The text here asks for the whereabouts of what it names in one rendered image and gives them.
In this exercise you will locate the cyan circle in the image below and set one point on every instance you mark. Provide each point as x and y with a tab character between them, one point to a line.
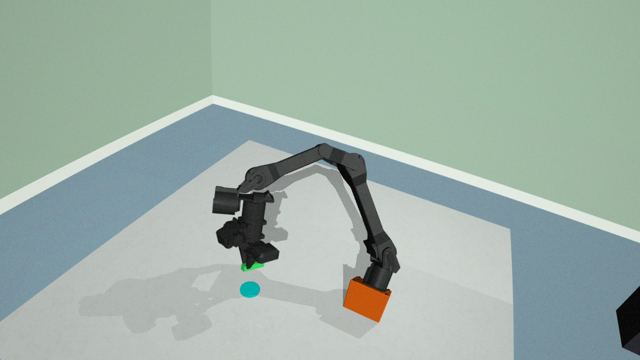
249	289

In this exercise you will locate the green rectangular post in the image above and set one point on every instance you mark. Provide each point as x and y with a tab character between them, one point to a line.
255	266

